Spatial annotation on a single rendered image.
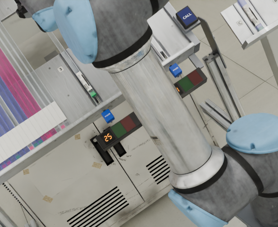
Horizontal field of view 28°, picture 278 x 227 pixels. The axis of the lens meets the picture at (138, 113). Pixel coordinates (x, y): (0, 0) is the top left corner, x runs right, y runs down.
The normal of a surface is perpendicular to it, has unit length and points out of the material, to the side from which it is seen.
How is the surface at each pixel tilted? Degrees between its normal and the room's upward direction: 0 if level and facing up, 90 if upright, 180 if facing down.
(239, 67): 0
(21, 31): 90
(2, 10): 43
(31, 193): 90
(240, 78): 0
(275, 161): 83
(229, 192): 77
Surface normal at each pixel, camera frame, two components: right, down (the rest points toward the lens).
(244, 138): -0.32, -0.80
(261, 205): -0.74, 0.42
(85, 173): 0.39, 0.40
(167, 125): 0.09, 0.43
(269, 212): -0.58, 0.43
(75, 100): -0.05, -0.25
